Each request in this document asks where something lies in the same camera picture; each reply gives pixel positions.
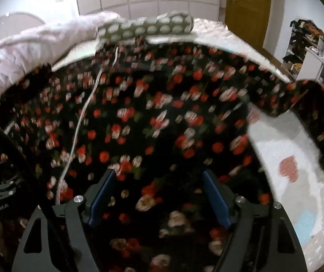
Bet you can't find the black red floral dress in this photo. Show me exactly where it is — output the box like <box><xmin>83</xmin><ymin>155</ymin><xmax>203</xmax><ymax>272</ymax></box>
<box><xmin>0</xmin><ymin>39</ymin><xmax>324</xmax><ymax>271</ymax></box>

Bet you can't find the quilted heart pattern bedspread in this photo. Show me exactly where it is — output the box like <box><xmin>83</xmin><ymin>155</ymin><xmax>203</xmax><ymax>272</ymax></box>
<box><xmin>51</xmin><ymin>17</ymin><xmax>324</xmax><ymax>272</ymax></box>

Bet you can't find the pink white fleece blanket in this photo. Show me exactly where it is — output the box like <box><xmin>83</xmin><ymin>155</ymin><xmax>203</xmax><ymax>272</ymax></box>
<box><xmin>0</xmin><ymin>11</ymin><xmax>120</xmax><ymax>97</ymax></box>

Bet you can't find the curved white headboard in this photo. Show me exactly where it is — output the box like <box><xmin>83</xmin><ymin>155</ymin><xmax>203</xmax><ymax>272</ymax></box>
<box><xmin>0</xmin><ymin>12</ymin><xmax>45</xmax><ymax>40</ymax></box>

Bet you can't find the white cluttered shelf unit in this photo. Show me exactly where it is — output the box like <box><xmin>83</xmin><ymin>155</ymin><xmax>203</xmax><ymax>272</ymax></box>
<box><xmin>282</xmin><ymin>19</ymin><xmax>324</xmax><ymax>85</ymax></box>

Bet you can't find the olive polka dot pillow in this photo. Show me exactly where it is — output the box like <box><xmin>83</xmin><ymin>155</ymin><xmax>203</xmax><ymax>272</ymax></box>
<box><xmin>97</xmin><ymin>11</ymin><xmax>194</xmax><ymax>43</ymax></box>

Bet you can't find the brown wooden door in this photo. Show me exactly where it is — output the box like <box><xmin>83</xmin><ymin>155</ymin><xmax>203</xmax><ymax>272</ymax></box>
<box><xmin>225</xmin><ymin>0</ymin><xmax>271</xmax><ymax>51</ymax></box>

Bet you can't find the white drawstring cord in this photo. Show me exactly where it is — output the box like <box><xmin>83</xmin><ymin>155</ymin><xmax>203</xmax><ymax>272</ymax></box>
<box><xmin>54</xmin><ymin>46</ymin><xmax>120</xmax><ymax>206</ymax></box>

